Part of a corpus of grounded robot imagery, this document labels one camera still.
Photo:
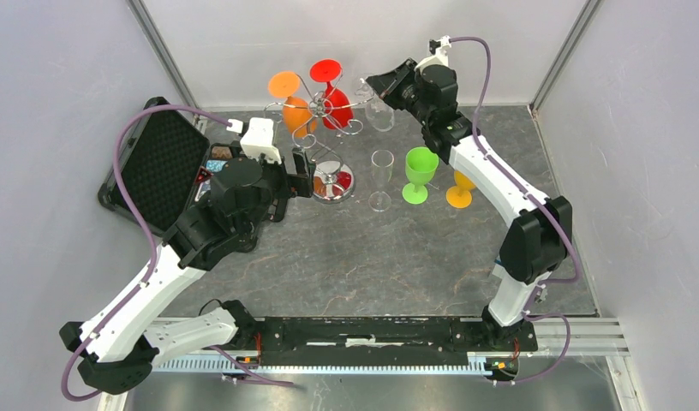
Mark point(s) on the black poker chip case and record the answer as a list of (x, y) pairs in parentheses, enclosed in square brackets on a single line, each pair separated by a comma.
[(198, 197)]

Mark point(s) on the chrome wine glass rack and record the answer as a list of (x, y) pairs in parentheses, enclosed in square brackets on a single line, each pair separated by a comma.
[(334, 180)]

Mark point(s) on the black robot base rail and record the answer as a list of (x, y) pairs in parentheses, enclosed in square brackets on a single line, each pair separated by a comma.
[(374, 341)]

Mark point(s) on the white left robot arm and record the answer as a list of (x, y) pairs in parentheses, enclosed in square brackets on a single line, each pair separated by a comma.
[(119, 347)]

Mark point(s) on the red plastic wine glass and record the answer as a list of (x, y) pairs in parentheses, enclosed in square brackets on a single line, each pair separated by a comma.
[(333, 100)]

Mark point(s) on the clear wine glass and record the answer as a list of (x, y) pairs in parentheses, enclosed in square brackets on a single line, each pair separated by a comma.
[(382, 162), (380, 115)]

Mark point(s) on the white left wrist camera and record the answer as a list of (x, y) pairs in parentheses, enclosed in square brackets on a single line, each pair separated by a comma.
[(258, 141)]

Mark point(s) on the yellow plastic wine glass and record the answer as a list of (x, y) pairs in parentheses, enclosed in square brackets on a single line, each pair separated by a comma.
[(460, 194)]

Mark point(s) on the green plastic wine glass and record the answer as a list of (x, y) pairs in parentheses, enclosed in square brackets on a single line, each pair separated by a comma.
[(420, 167)]

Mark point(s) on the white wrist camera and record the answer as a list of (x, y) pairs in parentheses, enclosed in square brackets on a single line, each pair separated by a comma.
[(258, 141), (438, 54)]

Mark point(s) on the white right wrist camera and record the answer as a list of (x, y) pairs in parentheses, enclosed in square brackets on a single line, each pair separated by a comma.
[(438, 54)]

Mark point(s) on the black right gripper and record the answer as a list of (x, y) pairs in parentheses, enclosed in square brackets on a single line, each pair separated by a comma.
[(389, 83)]

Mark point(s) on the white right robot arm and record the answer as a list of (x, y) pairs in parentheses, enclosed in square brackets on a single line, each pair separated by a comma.
[(538, 238)]

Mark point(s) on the orange plastic wine glass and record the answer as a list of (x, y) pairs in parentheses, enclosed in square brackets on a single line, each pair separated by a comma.
[(295, 111)]

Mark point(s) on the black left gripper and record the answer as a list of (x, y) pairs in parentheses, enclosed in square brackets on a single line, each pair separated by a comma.
[(300, 184)]

